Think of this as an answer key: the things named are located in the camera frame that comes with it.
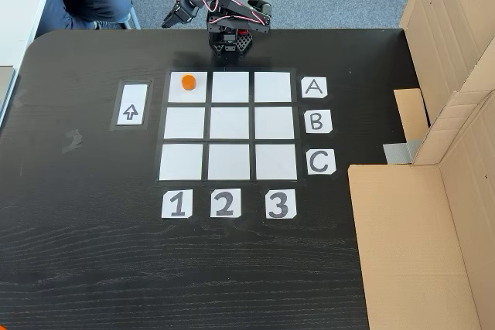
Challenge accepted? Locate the white paper grid square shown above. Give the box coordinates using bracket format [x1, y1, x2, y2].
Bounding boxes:
[167, 70, 208, 104]
[207, 143, 251, 182]
[211, 70, 250, 104]
[254, 143, 299, 181]
[254, 106, 295, 141]
[253, 71, 292, 104]
[159, 143, 204, 182]
[163, 107, 207, 140]
[209, 107, 251, 141]

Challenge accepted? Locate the metal chair leg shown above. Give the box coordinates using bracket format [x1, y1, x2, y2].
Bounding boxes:
[118, 0, 142, 31]

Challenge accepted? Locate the white arrow paper sheet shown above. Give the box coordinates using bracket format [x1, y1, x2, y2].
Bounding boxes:
[115, 83, 150, 127]

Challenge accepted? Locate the clear tape scrap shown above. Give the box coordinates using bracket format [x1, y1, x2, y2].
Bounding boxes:
[12, 89, 29, 110]
[60, 128, 85, 155]

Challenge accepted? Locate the paper label letter A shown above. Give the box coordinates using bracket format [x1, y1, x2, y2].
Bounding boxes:
[301, 77, 329, 100]

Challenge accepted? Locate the paper label number 2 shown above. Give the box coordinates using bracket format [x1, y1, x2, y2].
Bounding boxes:
[210, 188, 242, 219]

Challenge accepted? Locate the paper label letter B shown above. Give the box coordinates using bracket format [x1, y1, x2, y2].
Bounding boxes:
[304, 109, 334, 135]

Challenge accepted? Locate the paper label number 1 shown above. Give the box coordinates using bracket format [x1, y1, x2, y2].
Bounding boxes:
[161, 189, 194, 219]

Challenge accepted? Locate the paper label letter C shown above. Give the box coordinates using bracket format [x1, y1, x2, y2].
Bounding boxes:
[306, 148, 337, 176]

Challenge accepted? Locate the paper label number 3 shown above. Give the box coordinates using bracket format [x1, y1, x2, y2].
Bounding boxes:
[265, 189, 298, 219]

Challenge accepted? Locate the large brown cardboard box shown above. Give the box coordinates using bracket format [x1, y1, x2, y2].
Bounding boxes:
[346, 90, 495, 330]
[393, 0, 495, 167]

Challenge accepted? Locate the grey duct tape strip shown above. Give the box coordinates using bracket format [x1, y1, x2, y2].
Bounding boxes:
[382, 138, 422, 165]

